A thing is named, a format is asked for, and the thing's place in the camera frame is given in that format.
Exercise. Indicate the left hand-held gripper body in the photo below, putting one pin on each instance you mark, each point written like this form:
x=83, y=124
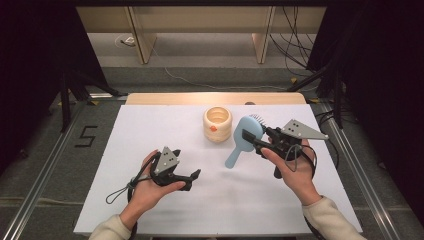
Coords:
x=165, y=163

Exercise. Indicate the light wooden table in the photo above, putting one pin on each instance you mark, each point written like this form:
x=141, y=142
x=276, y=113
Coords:
x=200, y=98

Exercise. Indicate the yellow tape piece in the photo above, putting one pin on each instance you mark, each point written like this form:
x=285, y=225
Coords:
x=313, y=100
x=293, y=80
x=94, y=103

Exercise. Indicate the cream ribbed cup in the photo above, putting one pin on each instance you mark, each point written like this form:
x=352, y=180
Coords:
x=217, y=131

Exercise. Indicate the small dark round object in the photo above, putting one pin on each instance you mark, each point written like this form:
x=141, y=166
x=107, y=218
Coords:
x=250, y=103

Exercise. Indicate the metal floor rail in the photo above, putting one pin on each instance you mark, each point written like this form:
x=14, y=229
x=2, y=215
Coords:
x=359, y=173
x=45, y=173

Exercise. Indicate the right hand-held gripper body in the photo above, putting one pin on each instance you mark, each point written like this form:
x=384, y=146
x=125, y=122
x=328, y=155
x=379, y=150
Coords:
x=300, y=131

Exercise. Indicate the person's right hand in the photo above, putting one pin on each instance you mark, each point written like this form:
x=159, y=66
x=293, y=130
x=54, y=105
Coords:
x=298, y=176

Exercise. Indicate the person's left hand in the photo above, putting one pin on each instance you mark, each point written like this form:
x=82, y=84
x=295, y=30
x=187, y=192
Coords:
x=148, y=196

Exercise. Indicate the black tripod stand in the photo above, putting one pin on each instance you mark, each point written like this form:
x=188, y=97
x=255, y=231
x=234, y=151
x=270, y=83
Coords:
x=338, y=106
x=65, y=106

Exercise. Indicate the black curtain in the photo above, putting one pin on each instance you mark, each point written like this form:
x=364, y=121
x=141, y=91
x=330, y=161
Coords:
x=383, y=83
x=26, y=66

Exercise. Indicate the round floor outlet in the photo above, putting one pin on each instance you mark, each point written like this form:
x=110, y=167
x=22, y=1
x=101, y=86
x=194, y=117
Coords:
x=128, y=41

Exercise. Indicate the light wooden desk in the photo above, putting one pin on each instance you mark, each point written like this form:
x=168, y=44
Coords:
x=200, y=20

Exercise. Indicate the white table cover board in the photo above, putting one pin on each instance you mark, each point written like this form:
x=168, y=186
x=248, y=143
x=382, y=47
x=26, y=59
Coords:
x=233, y=206

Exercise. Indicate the light blue hairbrush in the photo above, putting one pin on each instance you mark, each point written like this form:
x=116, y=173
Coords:
x=248, y=123

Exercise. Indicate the short metal floor bar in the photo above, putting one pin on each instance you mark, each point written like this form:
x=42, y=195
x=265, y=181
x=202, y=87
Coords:
x=106, y=96

